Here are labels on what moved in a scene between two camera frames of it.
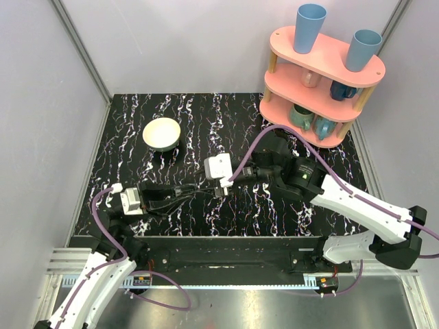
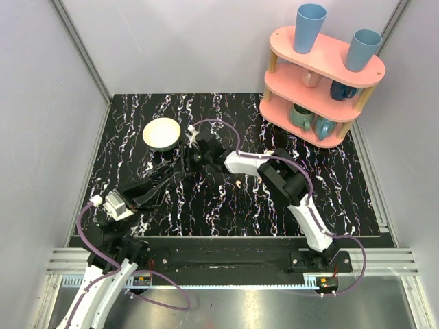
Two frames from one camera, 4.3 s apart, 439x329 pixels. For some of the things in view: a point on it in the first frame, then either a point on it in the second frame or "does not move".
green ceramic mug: x=300 y=117 does not move
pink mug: x=310 y=79 does not move
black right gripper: x=220 y=191 -> x=188 y=165
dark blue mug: x=339 y=92 does not move
